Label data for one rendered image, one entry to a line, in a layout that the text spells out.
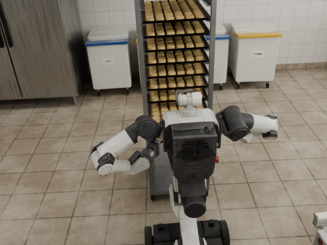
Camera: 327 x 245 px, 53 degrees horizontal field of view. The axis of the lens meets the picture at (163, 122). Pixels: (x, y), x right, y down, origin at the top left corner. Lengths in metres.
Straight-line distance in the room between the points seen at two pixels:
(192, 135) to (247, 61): 3.11
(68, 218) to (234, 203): 1.35
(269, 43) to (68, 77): 2.55
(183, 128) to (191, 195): 0.38
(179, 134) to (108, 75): 3.04
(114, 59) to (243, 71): 1.70
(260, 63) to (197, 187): 3.05
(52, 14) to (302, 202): 3.17
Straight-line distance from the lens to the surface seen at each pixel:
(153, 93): 2.35
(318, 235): 1.64
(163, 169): 2.92
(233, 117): 1.62
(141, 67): 2.13
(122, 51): 4.30
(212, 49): 2.14
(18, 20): 4.18
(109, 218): 2.78
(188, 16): 2.12
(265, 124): 1.75
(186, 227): 2.14
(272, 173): 3.21
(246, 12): 4.99
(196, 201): 1.67
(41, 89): 4.42
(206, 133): 1.48
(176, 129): 1.50
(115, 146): 1.58
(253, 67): 4.54
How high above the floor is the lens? 2.00
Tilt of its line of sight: 31 degrees down
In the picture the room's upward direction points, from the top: 3 degrees counter-clockwise
